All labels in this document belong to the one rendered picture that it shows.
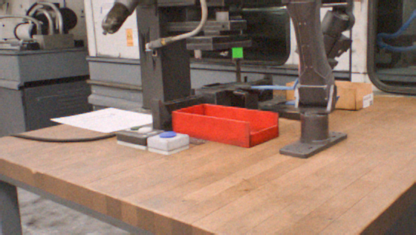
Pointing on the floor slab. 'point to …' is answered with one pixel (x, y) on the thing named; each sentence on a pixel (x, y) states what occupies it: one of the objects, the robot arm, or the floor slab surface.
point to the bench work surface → (226, 179)
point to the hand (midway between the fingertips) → (301, 82)
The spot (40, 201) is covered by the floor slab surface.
